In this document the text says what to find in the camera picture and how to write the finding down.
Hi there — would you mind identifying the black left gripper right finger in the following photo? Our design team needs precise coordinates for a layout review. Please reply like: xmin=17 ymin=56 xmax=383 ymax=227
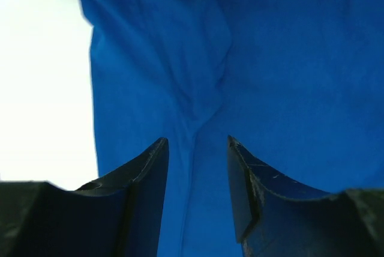
xmin=227 ymin=137 xmax=383 ymax=257

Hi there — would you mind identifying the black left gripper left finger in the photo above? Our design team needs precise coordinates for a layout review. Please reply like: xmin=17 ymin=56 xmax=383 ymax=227
xmin=1 ymin=138 xmax=169 ymax=257

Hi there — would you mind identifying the blue t shirt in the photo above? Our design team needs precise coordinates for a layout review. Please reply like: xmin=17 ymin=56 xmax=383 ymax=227
xmin=80 ymin=0 xmax=383 ymax=256

